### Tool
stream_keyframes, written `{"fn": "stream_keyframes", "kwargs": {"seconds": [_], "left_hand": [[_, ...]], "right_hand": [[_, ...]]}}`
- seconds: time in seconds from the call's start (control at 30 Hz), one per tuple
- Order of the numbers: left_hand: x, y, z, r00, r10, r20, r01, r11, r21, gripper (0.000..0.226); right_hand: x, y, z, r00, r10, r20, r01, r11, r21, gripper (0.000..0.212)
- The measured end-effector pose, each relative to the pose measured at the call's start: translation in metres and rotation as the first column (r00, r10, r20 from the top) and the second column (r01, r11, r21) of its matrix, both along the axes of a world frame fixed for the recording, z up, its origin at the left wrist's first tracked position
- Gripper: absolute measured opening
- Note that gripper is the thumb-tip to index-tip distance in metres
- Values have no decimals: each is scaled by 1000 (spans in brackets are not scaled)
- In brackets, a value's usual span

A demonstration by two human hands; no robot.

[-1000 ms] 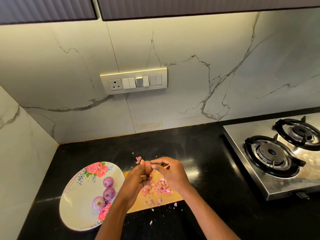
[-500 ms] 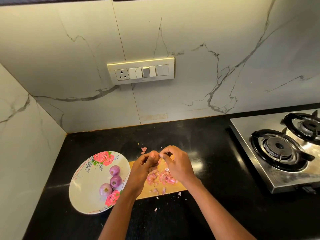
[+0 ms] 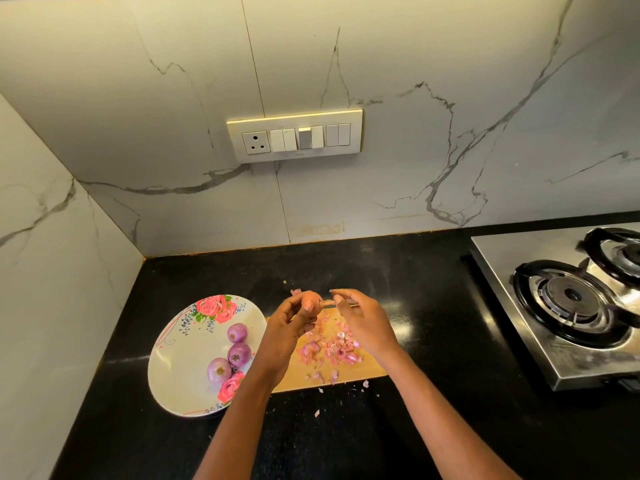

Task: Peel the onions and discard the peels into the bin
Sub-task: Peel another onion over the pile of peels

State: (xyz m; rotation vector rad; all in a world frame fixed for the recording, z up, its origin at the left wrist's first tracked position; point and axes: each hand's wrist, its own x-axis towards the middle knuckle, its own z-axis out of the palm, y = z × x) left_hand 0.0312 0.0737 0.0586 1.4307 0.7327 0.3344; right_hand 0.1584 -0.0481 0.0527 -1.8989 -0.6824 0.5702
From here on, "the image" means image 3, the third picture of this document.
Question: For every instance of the white wall switch panel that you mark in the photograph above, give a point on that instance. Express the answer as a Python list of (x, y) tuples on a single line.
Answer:
[(295, 136)]

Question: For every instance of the small pink onion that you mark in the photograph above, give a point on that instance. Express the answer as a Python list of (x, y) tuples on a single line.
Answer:
[(239, 355), (311, 302), (237, 333), (219, 371)]

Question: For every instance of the person's right forearm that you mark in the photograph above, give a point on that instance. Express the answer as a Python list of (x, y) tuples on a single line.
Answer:
[(445, 425)]

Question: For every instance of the person's right hand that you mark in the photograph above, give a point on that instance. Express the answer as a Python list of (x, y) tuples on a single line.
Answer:
[(368, 325)]

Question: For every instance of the black stone countertop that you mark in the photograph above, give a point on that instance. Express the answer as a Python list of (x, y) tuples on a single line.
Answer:
[(430, 285)]

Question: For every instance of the person's left hand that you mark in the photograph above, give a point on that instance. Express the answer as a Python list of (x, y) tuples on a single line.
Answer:
[(280, 340)]

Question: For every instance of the person's left forearm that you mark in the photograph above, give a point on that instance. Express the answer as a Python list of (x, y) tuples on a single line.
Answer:
[(235, 435)]

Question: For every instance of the black stove burner grate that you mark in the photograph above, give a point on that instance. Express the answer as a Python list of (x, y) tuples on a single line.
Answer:
[(615, 255), (570, 300)]

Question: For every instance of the pile of onion peels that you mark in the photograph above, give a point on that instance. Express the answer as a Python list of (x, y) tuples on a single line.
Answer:
[(330, 350)]

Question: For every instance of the white floral plate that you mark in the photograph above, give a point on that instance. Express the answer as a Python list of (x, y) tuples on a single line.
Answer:
[(180, 360)]

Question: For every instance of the stainless steel gas stove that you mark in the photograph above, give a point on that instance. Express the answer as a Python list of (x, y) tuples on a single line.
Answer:
[(495, 260)]

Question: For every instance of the wooden cutting board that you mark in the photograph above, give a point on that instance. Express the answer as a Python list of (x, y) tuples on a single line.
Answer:
[(300, 380)]

